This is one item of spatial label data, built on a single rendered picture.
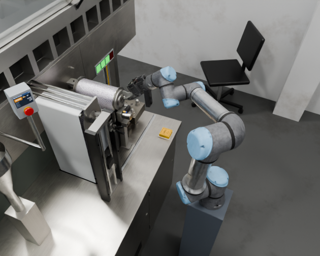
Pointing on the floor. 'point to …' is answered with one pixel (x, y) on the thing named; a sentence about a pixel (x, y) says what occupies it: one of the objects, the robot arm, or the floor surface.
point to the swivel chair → (233, 66)
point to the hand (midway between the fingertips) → (126, 97)
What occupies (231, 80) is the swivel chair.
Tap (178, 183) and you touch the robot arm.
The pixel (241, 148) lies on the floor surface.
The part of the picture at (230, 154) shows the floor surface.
